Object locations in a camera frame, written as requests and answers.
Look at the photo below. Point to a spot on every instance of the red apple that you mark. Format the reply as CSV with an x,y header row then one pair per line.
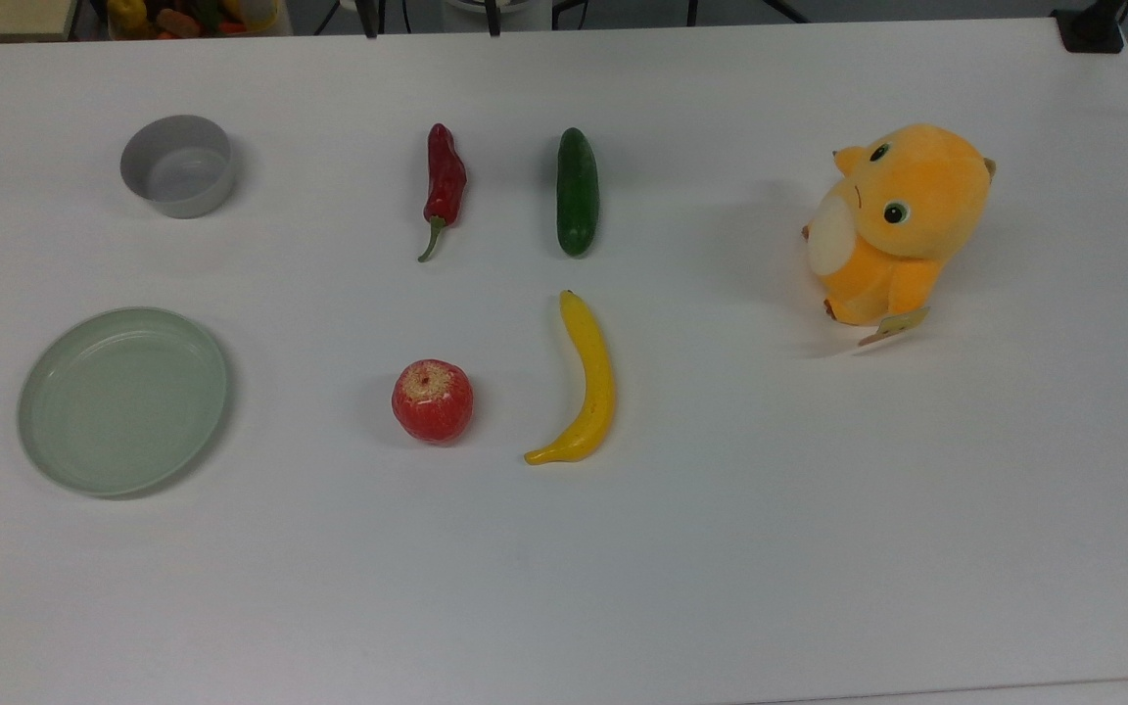
x,y
432,406

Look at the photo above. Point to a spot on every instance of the black metal leg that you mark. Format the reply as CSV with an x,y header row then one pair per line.
x,y
493,18
327,17
784,10
692,12
370,18

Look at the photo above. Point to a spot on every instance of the black table clamp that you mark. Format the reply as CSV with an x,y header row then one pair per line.
x,y
1091,31

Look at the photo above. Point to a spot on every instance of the clear box of toy food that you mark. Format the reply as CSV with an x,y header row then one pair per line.
x,y
182,20

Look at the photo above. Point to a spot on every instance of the grey bowl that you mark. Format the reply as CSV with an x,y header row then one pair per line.
x,y
177,181

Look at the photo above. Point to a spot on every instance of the orange plush toy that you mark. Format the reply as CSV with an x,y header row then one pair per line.
x,y
916,206

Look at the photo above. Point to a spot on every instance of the red chili pepper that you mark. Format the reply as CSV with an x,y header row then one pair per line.
x,y
444,181

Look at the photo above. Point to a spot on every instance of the yellow banana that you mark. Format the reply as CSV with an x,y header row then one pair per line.
x,y
599,382

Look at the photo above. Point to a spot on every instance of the white adjacent table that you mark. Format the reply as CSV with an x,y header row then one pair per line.
x,y
1014,693

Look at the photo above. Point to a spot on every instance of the green cucumber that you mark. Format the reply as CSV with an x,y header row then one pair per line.
x,y
578,196

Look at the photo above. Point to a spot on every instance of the pale green plate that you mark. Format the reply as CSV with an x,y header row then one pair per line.
x,y
123,401

